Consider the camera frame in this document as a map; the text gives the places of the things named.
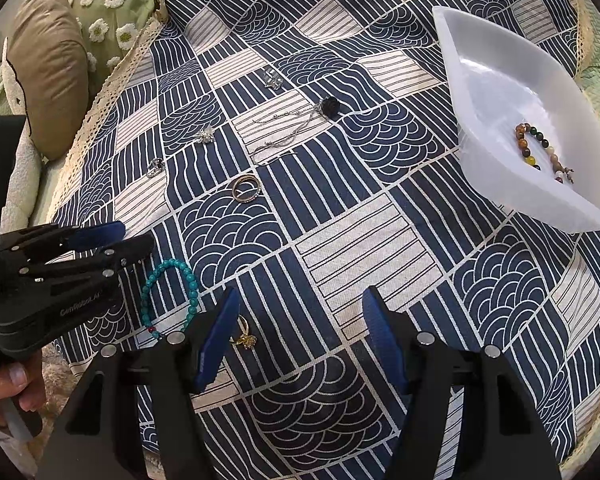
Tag gold stacked bangle rings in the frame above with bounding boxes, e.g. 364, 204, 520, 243
231, 175, 262, 203

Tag cream plush toy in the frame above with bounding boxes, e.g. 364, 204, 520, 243
0, 55, 51, 233

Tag brown pillow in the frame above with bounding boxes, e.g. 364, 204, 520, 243
5, 0, 90, 162

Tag person's left hand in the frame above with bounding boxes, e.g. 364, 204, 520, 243
0, 349, 47, 429

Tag white plastic tray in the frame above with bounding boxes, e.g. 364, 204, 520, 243
432, 5, 600, 235

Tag turquoise bead bracelet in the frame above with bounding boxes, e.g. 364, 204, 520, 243
140, 258, 201, 343

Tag silver necklace with black pendant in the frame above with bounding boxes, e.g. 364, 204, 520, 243
250, 95, 343, 165

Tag brown multicolour bead bracelet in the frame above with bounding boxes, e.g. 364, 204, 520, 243
514, 122, 576, 185

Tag navy and cream patterned cloth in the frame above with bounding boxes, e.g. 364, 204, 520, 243
45, 0, 600, 480

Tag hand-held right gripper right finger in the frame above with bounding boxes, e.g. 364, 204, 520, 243
361, 285, 563, 480

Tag green daisy pillow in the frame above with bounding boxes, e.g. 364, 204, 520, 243
60, 0, 163, 73

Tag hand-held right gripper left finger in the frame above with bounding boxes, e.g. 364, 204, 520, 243
35, 286, 242, 480

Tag gold ornate ring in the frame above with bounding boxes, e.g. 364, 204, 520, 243
230, 316, 257, 350

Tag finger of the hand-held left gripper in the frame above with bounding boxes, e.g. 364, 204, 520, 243
0, 220, 127, 262
19, 233, 156, 287

